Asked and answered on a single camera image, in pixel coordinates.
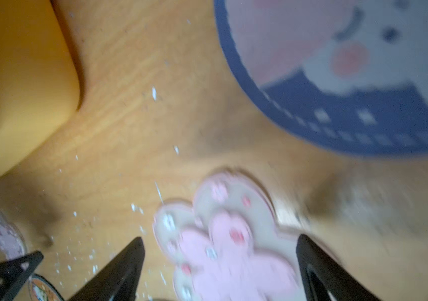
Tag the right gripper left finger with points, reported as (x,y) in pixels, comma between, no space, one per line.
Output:
(119,279)

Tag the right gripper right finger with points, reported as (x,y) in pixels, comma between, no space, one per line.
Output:
(323,278)

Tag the yellow plastic storage box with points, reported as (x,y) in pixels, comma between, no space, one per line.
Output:
(39,86)

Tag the purple bunny round coaster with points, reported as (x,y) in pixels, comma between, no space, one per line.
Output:
(349,76)

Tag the orange cartoon round coaster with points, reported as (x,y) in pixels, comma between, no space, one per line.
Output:
(41,290)

